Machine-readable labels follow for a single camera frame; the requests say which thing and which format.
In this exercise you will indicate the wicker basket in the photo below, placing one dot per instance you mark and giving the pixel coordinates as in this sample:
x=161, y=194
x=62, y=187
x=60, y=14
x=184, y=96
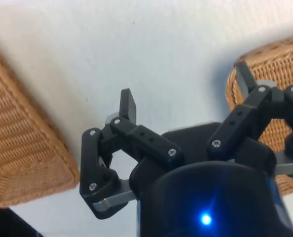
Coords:
x=20, y=138
x=279, y=74

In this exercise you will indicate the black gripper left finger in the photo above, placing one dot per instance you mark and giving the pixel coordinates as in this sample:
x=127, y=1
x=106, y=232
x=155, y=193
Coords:
x=146, y=143

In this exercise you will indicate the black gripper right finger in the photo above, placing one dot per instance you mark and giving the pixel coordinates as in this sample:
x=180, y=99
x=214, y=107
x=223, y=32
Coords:
x=237, y=123

